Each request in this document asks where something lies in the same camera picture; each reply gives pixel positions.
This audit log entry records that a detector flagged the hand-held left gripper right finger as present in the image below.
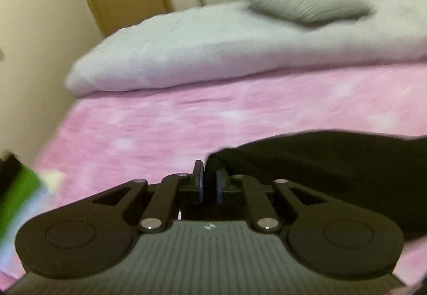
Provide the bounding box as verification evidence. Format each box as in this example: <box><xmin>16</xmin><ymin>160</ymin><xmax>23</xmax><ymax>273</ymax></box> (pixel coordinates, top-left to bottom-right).
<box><xmin>216</xmin><ymin>169</ymin><xmax>321</xmax><ymax>234</ymax></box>

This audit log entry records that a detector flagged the grey pillow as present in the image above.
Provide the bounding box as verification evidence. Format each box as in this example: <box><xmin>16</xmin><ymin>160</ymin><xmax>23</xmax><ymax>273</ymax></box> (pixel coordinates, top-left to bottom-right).
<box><xmin>235</xmin><ymin>0</ymin><xmax>375</xmax><ymax>27</ymax></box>

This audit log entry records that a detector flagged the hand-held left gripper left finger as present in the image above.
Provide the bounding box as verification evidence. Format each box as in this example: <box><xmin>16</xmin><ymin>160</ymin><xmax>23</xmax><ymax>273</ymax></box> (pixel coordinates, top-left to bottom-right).
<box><xmin>91</xmin><ymin>160</ymin><xmax>205</xmax><ymax>234</ymax></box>

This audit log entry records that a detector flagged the black garment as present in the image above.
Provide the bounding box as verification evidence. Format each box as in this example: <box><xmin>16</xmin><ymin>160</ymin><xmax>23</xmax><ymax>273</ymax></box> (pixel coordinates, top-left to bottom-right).
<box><xmin>205</xmin><ymin>130</ymin><xmax>427</xmax><ymax>243</ymax></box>

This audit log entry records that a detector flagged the white duvet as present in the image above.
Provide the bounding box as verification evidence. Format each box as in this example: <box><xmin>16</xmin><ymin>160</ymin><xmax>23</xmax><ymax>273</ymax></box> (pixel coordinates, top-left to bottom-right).
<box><xmin>65</xmin><ymin>0</ymin><xmax>427</xmax><ymax>97</ymax></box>

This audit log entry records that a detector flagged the pink floral bed blanket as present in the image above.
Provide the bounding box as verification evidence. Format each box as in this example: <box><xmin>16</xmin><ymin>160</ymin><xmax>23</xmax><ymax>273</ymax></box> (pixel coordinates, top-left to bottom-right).
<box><xmin>0</xmin><ymin>61</ymin><xmax>427</xmax><ymax>284</ymax></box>

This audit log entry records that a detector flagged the green and black object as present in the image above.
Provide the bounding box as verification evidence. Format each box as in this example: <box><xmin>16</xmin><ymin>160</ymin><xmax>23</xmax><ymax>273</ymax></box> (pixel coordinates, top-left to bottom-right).
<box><xmin>0</xmin><ymin>152</ymin><xmax>45</xmax><ymax>247</ymax></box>

